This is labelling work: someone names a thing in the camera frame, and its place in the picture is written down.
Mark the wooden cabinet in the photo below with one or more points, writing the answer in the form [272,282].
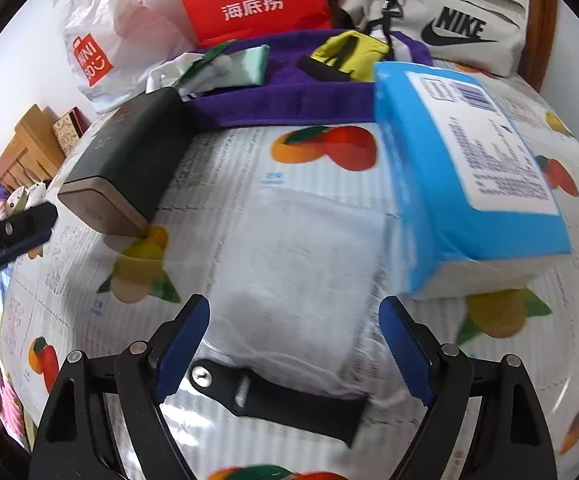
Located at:
[19,150]

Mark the fruit print tablecloth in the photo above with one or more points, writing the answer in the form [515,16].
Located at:
[279,160]

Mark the gold tin box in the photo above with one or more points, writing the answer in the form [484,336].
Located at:
[124,160]

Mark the wooden headboard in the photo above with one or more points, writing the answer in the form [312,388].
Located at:
[539,30]

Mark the green snack packet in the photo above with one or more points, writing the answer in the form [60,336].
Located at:
[202,62]

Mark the purple towel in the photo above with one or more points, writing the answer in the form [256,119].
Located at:
[289,95]

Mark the white towel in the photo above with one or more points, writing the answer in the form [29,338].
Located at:
[294,285]

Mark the blue tissue pack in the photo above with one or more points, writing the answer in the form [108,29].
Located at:
[419,185]

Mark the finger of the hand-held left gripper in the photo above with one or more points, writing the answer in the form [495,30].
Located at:
[19,247]
[14,225]

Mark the red paper bag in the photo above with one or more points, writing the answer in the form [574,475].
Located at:
[269,25]

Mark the yellow black striped sock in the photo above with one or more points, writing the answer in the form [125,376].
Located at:
[364,50]

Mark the mint green packet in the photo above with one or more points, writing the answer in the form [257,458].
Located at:
[244,67]

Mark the grey waist bag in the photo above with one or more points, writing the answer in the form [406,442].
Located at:
[419,5]

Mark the white plastic shopping bag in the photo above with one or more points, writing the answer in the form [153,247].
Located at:
[119,10]

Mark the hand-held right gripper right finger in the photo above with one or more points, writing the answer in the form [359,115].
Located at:
[407,350]

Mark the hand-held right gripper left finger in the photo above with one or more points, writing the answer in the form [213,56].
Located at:
[184,345]

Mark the patterned brown box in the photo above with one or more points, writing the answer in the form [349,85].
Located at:
[69,130]

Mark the white plush toy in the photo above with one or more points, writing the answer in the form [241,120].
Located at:
[24,197]

